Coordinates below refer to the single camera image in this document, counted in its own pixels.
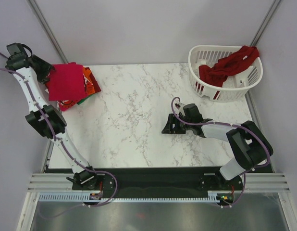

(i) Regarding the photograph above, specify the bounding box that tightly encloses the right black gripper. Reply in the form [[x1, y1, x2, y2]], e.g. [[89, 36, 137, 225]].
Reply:
[[161, 114, 193, 134]]

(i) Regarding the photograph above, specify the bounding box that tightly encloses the bright red t-shirt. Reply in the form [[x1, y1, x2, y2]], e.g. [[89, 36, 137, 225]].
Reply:
[[46, 63, 87, 101]]

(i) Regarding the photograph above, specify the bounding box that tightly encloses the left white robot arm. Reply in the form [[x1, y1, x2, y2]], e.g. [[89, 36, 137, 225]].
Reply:
[[6, 52, 100, 190]]

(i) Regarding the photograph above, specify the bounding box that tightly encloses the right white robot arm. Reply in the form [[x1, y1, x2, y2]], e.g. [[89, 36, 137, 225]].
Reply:
[[161, 114, 273, 190]]

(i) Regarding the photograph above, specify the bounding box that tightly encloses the red coca-cola print t-shirt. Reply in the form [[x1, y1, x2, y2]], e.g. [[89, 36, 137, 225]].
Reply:
[[46, 80, 87, 111]]

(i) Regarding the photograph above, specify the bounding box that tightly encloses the green folded t-shirt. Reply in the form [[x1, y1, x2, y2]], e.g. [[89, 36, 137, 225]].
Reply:
[[77, 95, 91, 105]]

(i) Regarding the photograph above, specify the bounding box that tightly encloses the orange folded t-shirt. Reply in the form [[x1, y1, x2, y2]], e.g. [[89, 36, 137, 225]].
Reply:
[[83, 66, 95, 96]]

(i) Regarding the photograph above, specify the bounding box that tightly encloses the dark red folded t-shirt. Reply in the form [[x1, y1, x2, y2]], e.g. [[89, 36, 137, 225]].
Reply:
[[90, 74, 101, 93]]

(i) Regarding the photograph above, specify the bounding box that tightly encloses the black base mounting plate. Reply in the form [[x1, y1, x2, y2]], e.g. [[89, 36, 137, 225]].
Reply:
[[71, 165, 245, 199]]

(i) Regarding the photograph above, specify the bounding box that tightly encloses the white plastic laundry basket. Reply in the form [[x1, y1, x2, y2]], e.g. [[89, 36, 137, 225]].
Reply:
[[188, 45, 263, 102]]

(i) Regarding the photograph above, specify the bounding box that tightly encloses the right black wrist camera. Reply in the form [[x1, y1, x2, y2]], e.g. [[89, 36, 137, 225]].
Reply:
[[183, 103, 203, 123]]

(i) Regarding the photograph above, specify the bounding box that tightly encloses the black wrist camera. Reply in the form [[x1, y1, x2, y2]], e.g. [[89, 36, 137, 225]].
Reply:
[[183, 103, 203, 123], [6, 43, 33, 57]]

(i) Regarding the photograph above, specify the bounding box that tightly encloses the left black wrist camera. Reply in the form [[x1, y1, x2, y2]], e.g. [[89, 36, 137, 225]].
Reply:
[[6, 43, 33, 57]]

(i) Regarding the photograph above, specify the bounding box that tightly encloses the aluminium extrusion rail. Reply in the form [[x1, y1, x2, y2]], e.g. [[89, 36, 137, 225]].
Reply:
[[28, 172, 74, 193]]

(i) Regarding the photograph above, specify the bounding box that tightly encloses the light blue cable duct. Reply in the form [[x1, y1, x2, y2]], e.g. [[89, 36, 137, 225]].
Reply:
[[38, 191, 235, 203]]

